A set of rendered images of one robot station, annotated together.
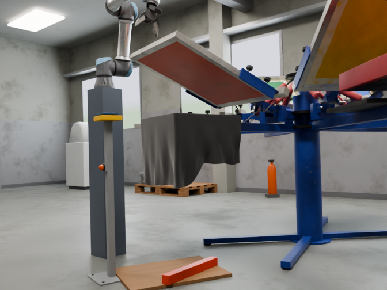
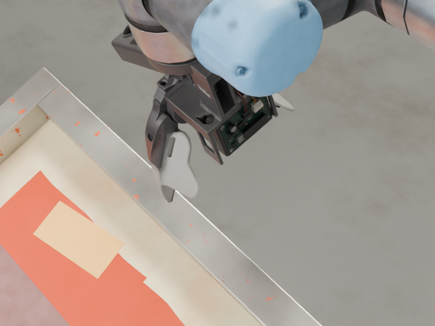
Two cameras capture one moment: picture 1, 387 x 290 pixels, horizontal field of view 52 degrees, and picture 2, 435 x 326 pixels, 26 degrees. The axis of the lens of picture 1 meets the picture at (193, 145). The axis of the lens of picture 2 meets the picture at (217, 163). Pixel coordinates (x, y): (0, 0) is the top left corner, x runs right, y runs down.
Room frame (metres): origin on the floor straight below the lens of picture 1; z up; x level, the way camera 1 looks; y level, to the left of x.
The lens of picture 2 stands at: (3.03, 0.20, 2.13)
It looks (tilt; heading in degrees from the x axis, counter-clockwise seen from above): 46 degrees down; 174
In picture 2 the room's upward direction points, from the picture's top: straight up
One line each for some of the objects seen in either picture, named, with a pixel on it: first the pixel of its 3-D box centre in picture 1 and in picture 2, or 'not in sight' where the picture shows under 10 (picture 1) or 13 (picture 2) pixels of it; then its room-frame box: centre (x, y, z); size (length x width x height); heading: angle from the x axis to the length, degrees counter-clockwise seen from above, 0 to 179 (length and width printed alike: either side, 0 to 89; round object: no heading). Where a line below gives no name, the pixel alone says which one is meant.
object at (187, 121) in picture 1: (210, 149); not in sight; (2.37, -0.10, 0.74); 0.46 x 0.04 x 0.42; 124
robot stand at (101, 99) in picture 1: (106, 171); not in sight; (2.88, 0.64, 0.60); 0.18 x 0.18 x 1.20; 49
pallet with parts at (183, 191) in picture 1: (175, 182); not in sight; (7.14, 0.34, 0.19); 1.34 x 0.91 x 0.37; 49
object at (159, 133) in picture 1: (159, 151); not in sight; (2.40, 0.21, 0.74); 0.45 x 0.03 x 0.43; 34
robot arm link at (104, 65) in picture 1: (105, 67); not in sight; (2.89, 0.63, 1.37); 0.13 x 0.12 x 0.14; 121
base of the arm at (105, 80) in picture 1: (104, 82); not in sight; (2.88, 0.64, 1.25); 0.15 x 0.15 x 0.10
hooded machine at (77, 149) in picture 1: (86, 155); not in sight; (8.64, 2.34, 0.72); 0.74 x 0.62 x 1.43; 48
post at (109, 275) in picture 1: (109, 195); not in sight; (2.35, 0.50, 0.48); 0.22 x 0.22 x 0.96; 34
